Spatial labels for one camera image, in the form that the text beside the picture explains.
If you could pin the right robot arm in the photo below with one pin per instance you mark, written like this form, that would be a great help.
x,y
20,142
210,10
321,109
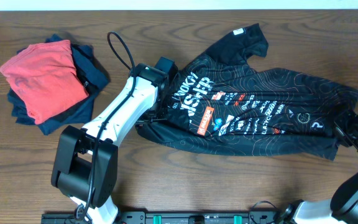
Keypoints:
x,y
343,207

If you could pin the folded red shirt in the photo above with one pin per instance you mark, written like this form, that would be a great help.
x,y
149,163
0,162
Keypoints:
x,y
44,77

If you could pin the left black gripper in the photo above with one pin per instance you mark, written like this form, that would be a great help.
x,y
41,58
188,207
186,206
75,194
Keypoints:
x,y
162,116

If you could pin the black printed cycling jersey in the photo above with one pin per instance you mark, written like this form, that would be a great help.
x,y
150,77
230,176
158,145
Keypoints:
x,y
219,105

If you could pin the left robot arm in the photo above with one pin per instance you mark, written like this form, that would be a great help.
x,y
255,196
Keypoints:
x,y
85,166

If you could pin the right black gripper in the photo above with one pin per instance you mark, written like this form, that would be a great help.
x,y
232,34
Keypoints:
x,y
339,128

